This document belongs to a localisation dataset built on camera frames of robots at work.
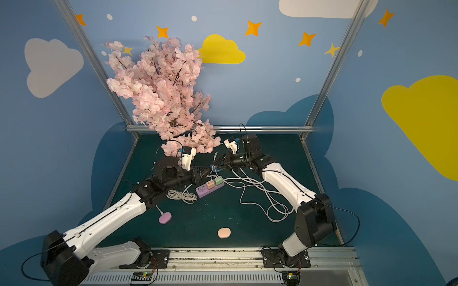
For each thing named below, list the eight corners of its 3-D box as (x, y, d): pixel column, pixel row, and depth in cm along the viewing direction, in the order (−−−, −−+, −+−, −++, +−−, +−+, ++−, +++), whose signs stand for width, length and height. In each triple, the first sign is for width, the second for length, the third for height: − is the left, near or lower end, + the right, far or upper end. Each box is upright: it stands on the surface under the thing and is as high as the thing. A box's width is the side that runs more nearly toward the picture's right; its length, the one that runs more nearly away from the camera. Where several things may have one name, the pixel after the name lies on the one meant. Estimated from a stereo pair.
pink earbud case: (218, 238, 82) (217, 236, 80) (218, 229, 84) (218, 227, 82) (231, 238, 82) (231, 236, 80) (231, 229, 84) (231, 227, 83)
